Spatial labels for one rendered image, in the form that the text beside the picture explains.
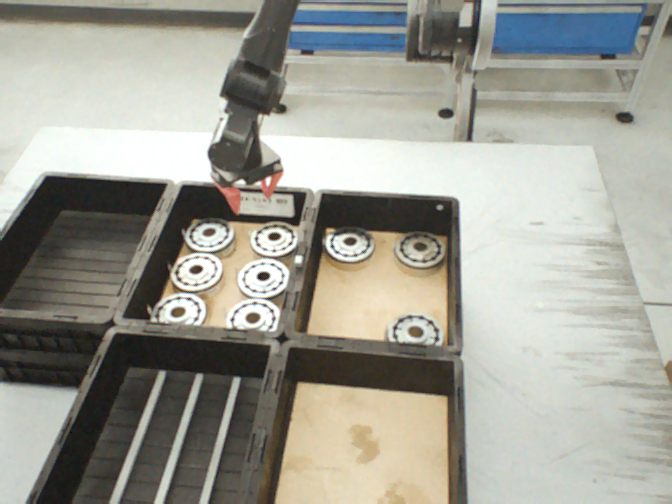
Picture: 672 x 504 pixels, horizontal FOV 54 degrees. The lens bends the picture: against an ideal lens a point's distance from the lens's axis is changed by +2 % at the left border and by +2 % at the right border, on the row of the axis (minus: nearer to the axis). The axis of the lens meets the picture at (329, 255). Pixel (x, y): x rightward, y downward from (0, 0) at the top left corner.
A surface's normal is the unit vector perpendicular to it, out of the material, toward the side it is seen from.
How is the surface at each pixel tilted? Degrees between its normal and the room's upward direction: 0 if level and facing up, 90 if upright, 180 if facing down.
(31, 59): 0
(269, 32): 83
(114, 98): 0
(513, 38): 90
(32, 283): 0
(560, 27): 90
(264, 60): 82
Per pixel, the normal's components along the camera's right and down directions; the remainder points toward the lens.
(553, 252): -0.03, -0.70
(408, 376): -0.12, 0.71
